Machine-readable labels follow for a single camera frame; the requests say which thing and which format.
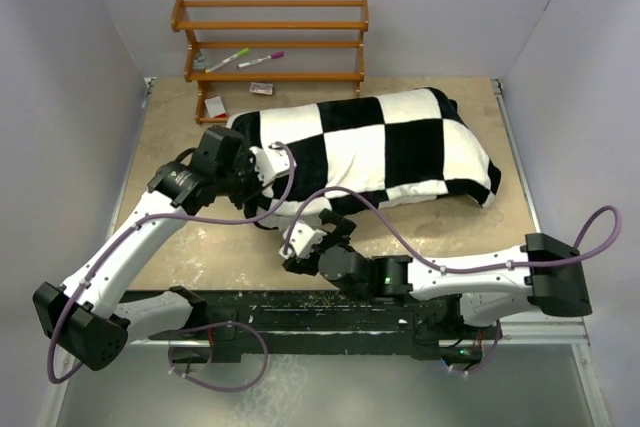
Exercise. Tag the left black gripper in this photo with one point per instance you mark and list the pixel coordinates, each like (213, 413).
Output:
(248, 161)

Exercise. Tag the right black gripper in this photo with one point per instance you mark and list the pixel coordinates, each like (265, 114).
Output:
(342, 235)

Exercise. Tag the black white checkered pillowcase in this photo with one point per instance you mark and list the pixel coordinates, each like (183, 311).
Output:
(393, 149)

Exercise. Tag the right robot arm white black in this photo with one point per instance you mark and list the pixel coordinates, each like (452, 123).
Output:
(542, 274)

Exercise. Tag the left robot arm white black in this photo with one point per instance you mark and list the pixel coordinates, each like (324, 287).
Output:
(85, 314)

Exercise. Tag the red white card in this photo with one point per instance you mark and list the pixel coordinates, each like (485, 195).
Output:
(214, 108)

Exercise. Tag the small red white packet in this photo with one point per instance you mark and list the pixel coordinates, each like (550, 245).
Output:
(261, 88)

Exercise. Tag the green cap marker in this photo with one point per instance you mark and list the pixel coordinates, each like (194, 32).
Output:
(227, 60)

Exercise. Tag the pink cap marker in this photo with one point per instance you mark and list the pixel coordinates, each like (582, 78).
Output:
(256, 61)

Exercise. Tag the wooden shelf rack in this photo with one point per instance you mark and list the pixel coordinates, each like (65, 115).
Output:
(217, 50)

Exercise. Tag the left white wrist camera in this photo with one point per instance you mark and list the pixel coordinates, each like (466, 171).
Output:
(272, 162)

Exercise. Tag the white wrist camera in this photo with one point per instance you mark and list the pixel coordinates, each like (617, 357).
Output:
(272, 162)
(299, 239)

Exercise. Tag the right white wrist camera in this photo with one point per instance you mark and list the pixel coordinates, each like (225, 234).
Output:
(299, 239)

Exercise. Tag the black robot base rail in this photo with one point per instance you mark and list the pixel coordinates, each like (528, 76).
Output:
(324, 322)

